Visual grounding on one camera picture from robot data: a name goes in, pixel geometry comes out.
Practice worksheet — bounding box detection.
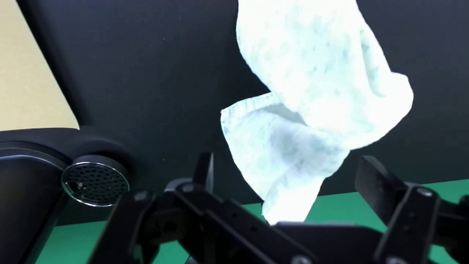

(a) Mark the white cloth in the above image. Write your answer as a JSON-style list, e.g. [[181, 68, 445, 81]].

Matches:
[[220, 0, 414, 225]]

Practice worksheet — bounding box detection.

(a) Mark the large black panel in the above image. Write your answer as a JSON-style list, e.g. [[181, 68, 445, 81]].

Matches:
[[16, 0, 469, 225]]

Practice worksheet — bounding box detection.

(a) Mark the black appliance with round grille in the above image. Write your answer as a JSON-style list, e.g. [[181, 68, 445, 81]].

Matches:
[[0, 126, 137, 264]]

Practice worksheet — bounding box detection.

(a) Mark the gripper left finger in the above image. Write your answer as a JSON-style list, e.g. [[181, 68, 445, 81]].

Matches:
[[87, 152, 320, 264]]

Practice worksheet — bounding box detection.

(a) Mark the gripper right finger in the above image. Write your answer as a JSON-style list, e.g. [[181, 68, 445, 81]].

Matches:
[[355, 155, 469, 264]]

